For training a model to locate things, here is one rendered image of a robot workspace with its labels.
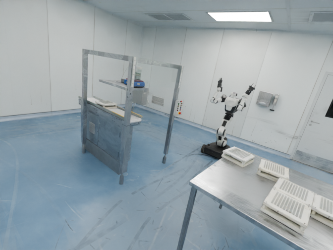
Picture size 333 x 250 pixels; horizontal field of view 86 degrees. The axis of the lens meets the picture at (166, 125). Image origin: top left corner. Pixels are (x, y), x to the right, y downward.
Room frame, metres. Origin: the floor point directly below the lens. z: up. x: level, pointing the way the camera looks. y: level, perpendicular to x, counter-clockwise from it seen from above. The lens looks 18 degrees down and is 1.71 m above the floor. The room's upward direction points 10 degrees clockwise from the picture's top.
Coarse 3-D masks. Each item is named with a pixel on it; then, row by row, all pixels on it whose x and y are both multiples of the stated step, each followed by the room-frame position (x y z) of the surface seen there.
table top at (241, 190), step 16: (224, 160) 1.66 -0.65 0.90; (256, 160) 1.79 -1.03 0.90; (208, 176) 1.32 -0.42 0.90; (224, 176) 1.36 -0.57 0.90; (240, 176) 1.41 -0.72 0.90; (256, 176) 1.45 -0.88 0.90; (304, 176) 1.61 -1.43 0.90; (208, 192) 1.11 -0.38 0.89; (224, 192) 1.13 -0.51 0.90; (240, 192) 1.17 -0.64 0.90; (256, 192) 1.20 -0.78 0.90; (320, 192) 1.36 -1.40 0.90; (240, 208) 0.99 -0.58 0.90; (256, 208) 1.02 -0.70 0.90; (256, 224) 0.90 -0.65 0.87; (272, 224) 0.90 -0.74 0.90; (320, 224) 0.97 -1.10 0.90; (288, 240) 0.80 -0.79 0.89; (304, 240) 0.82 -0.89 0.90; (320, 240) 0.84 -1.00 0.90
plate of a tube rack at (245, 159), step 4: (228, 148) 1.82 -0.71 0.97; (232, 148) 1.84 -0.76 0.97; (224, 152) 1.73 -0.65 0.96; (228, 152) 1.71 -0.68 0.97; (232, 156) 1.66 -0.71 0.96; (236, 156) 1.65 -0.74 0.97; (248, 156) 1.70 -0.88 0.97; (252, 156) 1.72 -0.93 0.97; (240, 160) 1.60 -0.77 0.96; (244, 160) 1.59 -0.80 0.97; (248, 160) 1.63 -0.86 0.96
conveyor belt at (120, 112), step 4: (92, 100) 3.04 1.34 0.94; (96, 100) 3.09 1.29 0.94; (100, 108) 2.65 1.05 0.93; (116, 108) 2.79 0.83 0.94; (108, 112) 2.53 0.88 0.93; (116, 112) 2.57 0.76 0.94; (120, 112) 2.61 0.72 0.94; (116, 116) 2.40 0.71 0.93; (132, 116) 2.51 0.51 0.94; (132, 120) 2.34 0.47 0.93; (136, 120) 2.39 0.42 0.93; (140, 120) 2.45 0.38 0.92
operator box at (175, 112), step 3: (177, 102) 2.90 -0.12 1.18; (180, 102) 2.95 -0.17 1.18; (183, 102) 3.02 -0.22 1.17; (177, 105) 2.90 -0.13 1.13; (174, 108) 2.92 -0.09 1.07; (174, 111) 2.92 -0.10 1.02; (177, 111) 2.92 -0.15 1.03; (180, 111) 2.99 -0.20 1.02; (174, 114) 2.91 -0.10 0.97; (177, 114) 2.93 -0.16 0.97; (180, 114) 3.01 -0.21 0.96
